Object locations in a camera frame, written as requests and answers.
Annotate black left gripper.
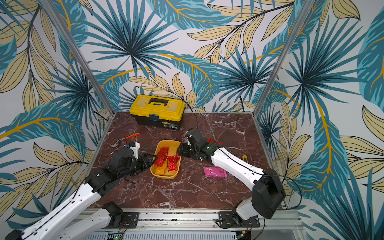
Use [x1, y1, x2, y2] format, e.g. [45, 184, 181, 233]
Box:
[117, 153, 157, 182]

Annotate red tea bag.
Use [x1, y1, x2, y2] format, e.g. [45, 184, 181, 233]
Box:
[154, 147, 170, 167]
[207, 139, 223, 145]

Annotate pink tea bag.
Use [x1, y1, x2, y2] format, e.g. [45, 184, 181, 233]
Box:
[204, 167, 227, 178]

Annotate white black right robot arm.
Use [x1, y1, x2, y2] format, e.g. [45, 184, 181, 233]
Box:
[178, 129, 286, 221]

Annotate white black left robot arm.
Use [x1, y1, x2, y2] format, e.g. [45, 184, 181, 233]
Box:
[5, 147, 157, 240]

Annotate yellow plastic storage box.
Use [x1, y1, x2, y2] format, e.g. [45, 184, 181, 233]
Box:
[151, 140, 181, 180]

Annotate yellow black plastic toolbox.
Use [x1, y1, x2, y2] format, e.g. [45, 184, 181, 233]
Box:
[130, 95, 185, 130]

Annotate orange handled water pump pliers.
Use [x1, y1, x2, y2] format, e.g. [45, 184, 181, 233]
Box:
[110, 133, 140, 148]

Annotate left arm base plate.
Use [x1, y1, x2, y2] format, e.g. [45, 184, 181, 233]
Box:
[107, 212, 140, 229]

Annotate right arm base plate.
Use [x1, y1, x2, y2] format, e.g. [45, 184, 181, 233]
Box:
[215, 211, 260, 229]

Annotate aluminium front rail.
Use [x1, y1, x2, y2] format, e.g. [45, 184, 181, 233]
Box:
[50, 208, 304, 232]

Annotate left aluminium corner post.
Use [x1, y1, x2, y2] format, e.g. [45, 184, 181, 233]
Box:
[41, 0, 115, 115]

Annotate aluminium corner post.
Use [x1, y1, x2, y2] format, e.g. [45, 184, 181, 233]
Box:
[41, 0, 115, 115]
[253, 1, 314, 120]

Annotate right aluminium corner post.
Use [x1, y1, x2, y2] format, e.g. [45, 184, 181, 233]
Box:
[253, 1, 314, 120]

